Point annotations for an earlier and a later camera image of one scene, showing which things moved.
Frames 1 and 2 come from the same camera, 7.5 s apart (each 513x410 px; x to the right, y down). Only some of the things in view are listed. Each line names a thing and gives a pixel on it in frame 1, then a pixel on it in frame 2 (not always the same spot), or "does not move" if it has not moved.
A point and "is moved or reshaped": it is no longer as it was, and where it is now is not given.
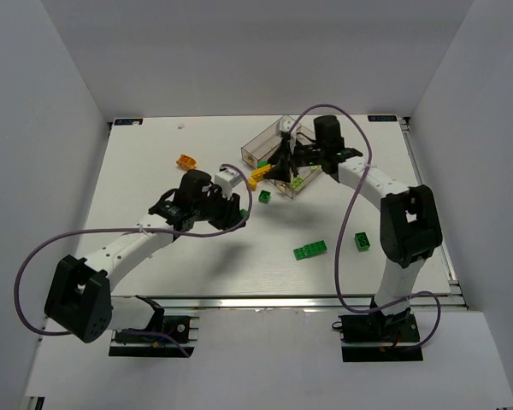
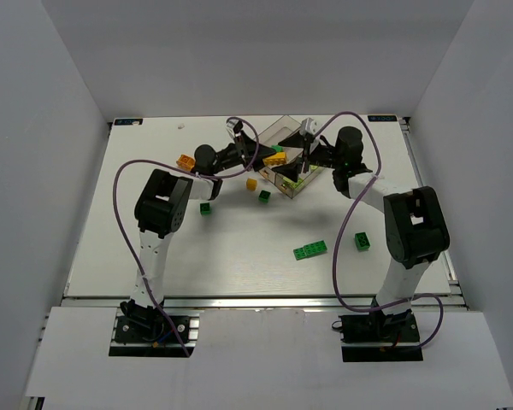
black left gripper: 227,209 → 242,149
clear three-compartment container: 261,148 does not move
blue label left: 135,121 does not move
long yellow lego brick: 259,172 is moved or reshaped
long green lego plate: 309,249 does not move
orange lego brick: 186,161 does not move
